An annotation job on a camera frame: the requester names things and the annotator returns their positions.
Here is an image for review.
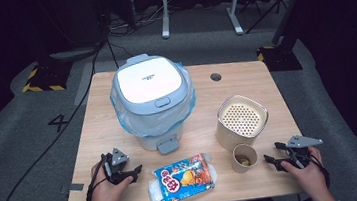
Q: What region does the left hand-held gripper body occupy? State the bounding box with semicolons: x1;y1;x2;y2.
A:
100;146;137;187

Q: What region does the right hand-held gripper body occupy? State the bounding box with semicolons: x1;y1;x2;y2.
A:
283;132;326;172

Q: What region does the soggy residue lump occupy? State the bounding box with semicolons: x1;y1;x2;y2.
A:
236;153;252;169

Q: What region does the brown paper cup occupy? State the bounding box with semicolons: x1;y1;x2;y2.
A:
228;142;260;175

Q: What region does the blue and orange snack packet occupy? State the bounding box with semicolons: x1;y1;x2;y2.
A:
144;151;221;201

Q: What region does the beige container with perforated strainer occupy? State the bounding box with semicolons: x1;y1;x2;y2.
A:
211;91;273;155

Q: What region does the translucent blue bin liner bag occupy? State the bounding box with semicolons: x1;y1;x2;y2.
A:
106;60;201;142

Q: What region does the white and blue pedal bin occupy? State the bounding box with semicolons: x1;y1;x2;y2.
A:
110;49;196;160

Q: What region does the person's right hand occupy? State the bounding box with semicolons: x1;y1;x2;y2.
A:
278;144;332;201

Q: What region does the person's left hand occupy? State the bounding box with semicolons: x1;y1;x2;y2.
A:
83;158;137;201

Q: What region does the grey tape piece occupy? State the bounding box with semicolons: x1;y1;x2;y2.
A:
67;182;85;194

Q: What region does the black yellow striped stand base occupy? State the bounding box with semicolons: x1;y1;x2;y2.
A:
19;58;77;96
255;41;304;75

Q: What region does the black slanted stand pole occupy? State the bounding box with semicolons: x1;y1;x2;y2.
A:
267;0;320;47

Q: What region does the black tripod stand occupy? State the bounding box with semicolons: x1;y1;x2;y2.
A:
241;0;298;35

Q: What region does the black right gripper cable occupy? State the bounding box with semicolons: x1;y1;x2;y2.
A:
286;144;332;193

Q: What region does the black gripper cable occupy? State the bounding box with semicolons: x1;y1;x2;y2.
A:
286;144;332;193
81;153;112;201

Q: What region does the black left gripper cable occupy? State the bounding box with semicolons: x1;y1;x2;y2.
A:
81;153;112;201

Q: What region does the long black floor cable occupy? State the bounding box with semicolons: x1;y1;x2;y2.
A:
0;37;125;201

